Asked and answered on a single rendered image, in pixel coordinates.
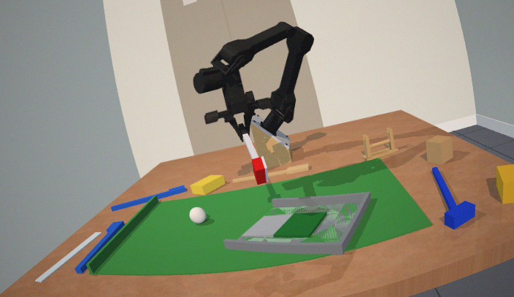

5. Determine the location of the white flat bar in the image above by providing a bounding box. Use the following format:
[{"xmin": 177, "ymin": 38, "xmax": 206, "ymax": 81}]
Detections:
[{"xmin": 35, "ymin": 232, "xmax": 102, "ymax": 282}]

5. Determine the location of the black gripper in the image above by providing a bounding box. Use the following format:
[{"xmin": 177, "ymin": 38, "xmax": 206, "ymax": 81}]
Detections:
[{"xmin": 204, "ymin": 84, "xmax": 274, "ymax": 142}]

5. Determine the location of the white golf ball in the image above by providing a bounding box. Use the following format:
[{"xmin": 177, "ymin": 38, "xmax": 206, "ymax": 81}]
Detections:
[{"xmin": 189, "ymin": 207, "xmax": 206, "ymax": 223}]

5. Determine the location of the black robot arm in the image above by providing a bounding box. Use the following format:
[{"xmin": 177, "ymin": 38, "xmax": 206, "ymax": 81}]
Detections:
[{"xmin": 193, "ymin": 22, "xmax": 314, "ymax": 136}]

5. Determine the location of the green putting mat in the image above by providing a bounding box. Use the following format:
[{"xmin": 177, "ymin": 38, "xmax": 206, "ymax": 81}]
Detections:
[{"xmin": 92, "ymin": 158, "xmax": 433, "ymax": 276}]

